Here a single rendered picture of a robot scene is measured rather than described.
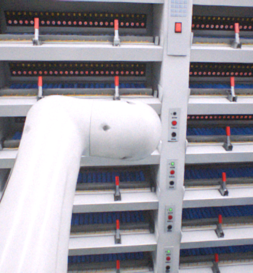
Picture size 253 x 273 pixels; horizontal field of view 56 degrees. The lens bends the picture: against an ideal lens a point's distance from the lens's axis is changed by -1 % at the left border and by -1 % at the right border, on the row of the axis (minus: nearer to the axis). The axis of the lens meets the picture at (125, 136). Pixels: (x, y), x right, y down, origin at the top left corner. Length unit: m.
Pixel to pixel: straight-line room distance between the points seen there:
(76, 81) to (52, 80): 0.10
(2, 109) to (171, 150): 0.61
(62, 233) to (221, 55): 0.81
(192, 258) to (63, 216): 1.00
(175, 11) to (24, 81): 0.62
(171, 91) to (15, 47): 0.54
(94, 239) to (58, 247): 0.79
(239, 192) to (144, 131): 0.79
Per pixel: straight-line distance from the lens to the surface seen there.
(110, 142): 0.39
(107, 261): 1.21
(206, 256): 1.28
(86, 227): 1.08
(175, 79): 0.88
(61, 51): 0.87
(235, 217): 1.23
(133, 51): 0.86
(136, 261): 1.20
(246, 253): 1.36
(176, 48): 0.89
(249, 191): 1.14
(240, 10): 1.24
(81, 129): 0.38
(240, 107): 0.99
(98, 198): 0.97
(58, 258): 0.29
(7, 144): 1.00
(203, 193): 1.05
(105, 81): 1.01
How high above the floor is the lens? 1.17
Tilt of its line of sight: 12 degrees down
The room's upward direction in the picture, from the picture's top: straight up
